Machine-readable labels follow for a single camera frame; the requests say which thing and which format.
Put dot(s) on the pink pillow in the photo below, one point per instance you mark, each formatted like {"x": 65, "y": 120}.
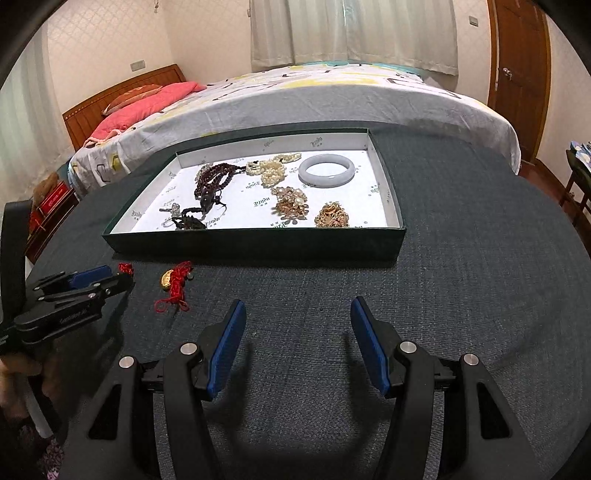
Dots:
{"x": 152, "y": 101}

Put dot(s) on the wooden nightstand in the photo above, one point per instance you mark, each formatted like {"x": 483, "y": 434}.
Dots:
{"x": 55, "y": 226}

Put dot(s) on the small red box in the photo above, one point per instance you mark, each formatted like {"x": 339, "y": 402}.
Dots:
{"x": 37, "y": 221}

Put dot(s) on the red gift box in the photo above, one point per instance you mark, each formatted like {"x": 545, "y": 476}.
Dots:
{"x": 55, "y": 198}

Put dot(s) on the person's left hand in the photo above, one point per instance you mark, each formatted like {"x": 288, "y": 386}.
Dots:
{"x": 21, "y": 369}

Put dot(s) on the white jade bangle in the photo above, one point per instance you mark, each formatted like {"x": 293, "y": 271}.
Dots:
{"x": 305, "y": 177}

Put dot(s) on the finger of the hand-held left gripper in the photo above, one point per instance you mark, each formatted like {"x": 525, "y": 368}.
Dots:
{"x": 92, "y": 275}
{"x": 115, "y": 285}

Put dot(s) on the pearl crystal brooch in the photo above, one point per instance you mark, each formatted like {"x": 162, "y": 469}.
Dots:
{"x": 288, "y": 201}

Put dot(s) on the wooden chair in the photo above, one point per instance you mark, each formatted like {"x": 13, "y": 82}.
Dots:
{"x": 572, "y": 184}

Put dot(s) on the small silver pendant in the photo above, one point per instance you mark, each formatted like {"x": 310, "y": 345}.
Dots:
{"x": 253, "y": 167}

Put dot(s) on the wall socket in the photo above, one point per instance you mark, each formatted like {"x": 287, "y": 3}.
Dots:
{"x": 137, "y": 65}

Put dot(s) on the wooden door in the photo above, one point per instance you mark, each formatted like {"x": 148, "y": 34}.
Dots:
{"x": 521, "y": 92}

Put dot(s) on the wooden headboard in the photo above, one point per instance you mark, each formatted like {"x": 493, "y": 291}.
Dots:
{"x": 92, "y": 115}

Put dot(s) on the orange pillow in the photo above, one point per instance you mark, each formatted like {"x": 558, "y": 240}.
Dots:
{"x": 134, "y": 97}

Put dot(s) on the bed with patterned sheet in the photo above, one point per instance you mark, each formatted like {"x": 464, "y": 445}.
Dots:
{"x": 369, "y": 106}

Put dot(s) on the gold ingot charm red knot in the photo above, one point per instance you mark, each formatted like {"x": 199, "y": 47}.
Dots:
{"x": 125, "y": 268}

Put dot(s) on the brown teddy bear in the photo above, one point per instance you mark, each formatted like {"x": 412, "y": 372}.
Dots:
{"x": 46, "y": 184}

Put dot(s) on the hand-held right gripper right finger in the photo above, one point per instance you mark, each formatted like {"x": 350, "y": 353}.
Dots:
{"x": 369, "y": 350}

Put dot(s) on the white curtain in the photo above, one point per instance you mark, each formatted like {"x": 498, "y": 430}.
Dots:
{"x": 351, "y": 27}

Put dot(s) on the dark grey tablecloth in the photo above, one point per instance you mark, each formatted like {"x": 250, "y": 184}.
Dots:
{"x": 461, "y": 277}

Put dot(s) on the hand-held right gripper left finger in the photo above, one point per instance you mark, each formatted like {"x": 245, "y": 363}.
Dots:
{"x": 226, "y": 350}

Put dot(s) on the clothes pile on chair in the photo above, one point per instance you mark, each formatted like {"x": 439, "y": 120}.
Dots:
{"x": 579, "y": 159}

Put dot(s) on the green tray box white lining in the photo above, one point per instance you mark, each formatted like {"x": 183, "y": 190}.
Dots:
{"x": 360, "y": 203}

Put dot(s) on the person's floral clothing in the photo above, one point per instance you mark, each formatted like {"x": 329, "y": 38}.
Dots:
{"x": 46, "y": 461}

